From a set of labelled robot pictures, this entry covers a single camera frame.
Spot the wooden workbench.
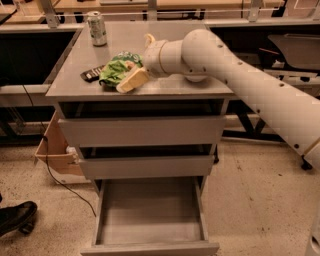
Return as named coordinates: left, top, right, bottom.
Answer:
left=1, top=0, right=320, bottom=31

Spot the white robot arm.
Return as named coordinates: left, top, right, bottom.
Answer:
left=116, top=29, right=320, bottom=170

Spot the grey bottom drawer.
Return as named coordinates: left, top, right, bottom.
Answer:
left=81, top=177, right=219, bottom=256

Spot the silver soda can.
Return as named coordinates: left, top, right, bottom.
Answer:
left=87, top=11, right=107, bottom=46

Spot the white bowl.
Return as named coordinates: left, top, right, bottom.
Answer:
left=185, top=75, right=207, bottom=83

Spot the black shoe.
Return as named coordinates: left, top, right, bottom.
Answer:
left=0, top=201, right=38, bottom=236

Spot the grey drawer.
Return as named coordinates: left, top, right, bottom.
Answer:
left=59, top=100, right=225, bottom=147
left=80, top=144, right=213, bottom=180
left=81, top=177, right=219, bottom=256

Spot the grey middle drawer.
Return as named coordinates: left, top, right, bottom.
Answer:
left=80, top=144, right=213, bottom=180

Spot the dark snack bar wrapper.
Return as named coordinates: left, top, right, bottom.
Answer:
left=80, top=65, right=104, bottom=83

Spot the grey drawer cabinet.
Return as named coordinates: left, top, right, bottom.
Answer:
left=45, top=20, right=237, bottom=195

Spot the green rice chip bag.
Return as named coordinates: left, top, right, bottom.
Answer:
left=99, top=51, right=142, bottom=87

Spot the grey top drawer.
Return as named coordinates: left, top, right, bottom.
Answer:
left=59, top=100, right=225, bottom=147

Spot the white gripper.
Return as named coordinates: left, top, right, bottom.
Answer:
left=116, top=33, right=167, bottom=93

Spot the black cable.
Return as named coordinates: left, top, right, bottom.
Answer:
left=21, top=84, right=98, bottom=218

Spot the cardboard box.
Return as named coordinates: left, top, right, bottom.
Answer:
left=35, top=112, right=83, bottom=176

